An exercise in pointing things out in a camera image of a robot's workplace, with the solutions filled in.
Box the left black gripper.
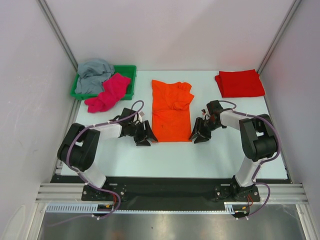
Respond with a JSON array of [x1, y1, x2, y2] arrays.
[[128, 120, 158, 147]]

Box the orange t-shirt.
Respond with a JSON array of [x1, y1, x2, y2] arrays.
[[151, 79, 194, 143]]

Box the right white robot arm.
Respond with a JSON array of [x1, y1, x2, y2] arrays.
[[189, 100, 281, 202]]

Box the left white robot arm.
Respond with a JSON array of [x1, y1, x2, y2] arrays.
[[57, 108, 158, 200]]

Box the magenta t-shirt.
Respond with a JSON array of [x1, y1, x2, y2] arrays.
[[84, 79, 126, 114]]

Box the green plastic bin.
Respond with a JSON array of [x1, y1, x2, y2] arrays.
[[70, 65, 137, 101]]

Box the folded red t-shirt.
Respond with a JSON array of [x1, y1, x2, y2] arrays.
[[214, 69, 265, 98]]

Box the grey t-shirt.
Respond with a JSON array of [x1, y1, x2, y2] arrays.
[[74, 58, 115, 95]]

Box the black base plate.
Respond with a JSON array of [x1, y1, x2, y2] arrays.
[[50, 175, 290, 212]]

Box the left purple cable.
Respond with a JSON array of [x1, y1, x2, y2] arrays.
[[46, 100, 145, 227]]

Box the aluminium frame rail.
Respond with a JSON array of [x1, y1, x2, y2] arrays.
[[35, 183, 84, 203]]

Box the aluminium corner post right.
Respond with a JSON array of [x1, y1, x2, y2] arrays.
[[257, 0, 303, 74]]

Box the aluminium corner post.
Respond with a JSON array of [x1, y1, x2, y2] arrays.
[[257, 0, 303, 74], [36, 0, 78, 71]]

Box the aluminium corner post left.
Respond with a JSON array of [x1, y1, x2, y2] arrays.
[[36, 0, 78, 71]]

